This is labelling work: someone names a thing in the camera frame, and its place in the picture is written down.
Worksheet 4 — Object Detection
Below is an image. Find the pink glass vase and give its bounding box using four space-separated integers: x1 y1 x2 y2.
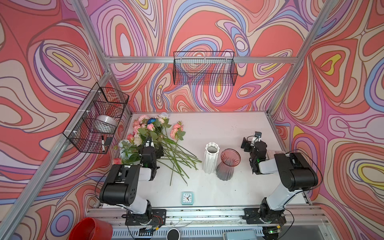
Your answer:
216 149 241 181

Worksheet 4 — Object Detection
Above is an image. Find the pink carnation flower stem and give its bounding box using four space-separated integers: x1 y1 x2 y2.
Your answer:
170 121 201 163

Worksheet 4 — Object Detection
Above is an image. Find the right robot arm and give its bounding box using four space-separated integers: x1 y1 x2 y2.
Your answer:
241 137 319 225

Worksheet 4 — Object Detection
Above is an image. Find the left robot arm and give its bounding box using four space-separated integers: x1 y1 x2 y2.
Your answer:
99 144 159 225

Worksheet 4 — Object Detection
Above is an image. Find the pile of artificial flowers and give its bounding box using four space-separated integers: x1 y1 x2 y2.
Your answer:
113 113 198 183

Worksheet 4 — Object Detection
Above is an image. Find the white ribbed vase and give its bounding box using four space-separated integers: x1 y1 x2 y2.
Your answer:
202 143 220 174

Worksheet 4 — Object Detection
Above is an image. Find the black marker in basket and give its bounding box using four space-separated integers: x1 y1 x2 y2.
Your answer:
101 135 106 153

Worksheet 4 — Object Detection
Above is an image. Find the small teal clock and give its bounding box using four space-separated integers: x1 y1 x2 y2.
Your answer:
181 192 194 205

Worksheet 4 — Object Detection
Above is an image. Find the white bowl in basket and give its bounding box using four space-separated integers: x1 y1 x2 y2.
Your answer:
93 115 118 134

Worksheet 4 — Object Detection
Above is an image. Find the black white round cup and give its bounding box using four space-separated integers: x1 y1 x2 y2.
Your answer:
166 228 181 240

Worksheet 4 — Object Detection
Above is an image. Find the grey box at bottom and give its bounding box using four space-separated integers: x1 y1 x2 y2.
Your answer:
223 230 257 240

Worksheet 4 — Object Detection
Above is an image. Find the red bucket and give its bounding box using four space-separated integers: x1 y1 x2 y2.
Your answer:
69 218 113 240

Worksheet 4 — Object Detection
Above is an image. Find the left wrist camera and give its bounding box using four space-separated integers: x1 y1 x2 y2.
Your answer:
144 137 155 148

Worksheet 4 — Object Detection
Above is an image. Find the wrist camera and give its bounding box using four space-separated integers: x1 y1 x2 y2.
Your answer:
144 137 155 148
251 132 262 144

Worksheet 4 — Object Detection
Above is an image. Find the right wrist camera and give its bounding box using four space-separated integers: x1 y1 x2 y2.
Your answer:
251 132 262 144

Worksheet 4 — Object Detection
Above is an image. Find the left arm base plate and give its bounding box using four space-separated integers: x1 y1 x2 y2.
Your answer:
122 209 167 228

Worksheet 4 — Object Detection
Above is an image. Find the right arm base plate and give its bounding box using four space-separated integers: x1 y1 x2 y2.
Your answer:
242 208 287 225

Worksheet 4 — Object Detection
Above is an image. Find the black wire basket left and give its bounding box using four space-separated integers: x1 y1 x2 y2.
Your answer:
63 83 129 154

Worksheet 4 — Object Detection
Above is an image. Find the black wire basket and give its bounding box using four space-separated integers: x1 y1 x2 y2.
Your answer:
63 83 129 154
173 51 238 86

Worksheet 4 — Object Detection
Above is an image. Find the aluminium mounting rail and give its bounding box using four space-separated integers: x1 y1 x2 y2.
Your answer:
85 205 328 229

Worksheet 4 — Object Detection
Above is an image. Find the black wire basket back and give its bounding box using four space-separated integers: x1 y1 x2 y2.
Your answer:
173 51 238 86

